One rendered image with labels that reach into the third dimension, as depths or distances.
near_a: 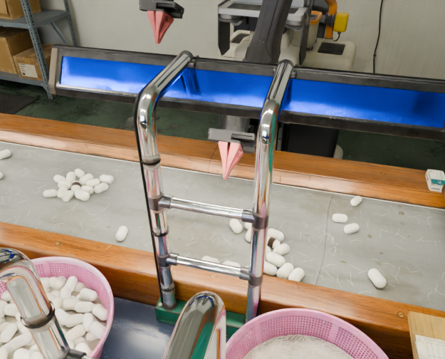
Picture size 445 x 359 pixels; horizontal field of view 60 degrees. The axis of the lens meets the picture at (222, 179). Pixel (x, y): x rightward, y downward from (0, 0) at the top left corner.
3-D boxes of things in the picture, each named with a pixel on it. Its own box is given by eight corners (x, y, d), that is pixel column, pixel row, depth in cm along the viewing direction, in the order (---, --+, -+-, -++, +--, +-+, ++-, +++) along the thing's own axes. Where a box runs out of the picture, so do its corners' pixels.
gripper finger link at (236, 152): (233, 177, 79) (242, 134, 81) (200, 172, 81) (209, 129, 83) (237, 184, 86) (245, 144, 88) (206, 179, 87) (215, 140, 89)
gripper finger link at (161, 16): (159, 42, 98) (164, 3, 96) (134, 39, 100) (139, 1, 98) (171, 47, 105) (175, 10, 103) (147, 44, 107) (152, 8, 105)
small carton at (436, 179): (424, 175, 93) (427, 168, 92) (441, 177, 92) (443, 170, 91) (428, 190, 88) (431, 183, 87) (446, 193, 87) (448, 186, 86)
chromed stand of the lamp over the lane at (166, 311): (189, 247, 86) (174, 45, 60) (278, 265, 82) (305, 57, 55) (156, 320, 72) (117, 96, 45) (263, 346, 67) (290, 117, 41)
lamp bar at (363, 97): (75, 77, 70) (65, 36, 66) (445, 117, 58) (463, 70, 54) (49, 95, 64) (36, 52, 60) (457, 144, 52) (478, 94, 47)
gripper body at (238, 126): (253, 142, 80) (260, 109, 82) (206, 135, 83) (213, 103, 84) (255, 151, 87) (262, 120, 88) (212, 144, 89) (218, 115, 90)
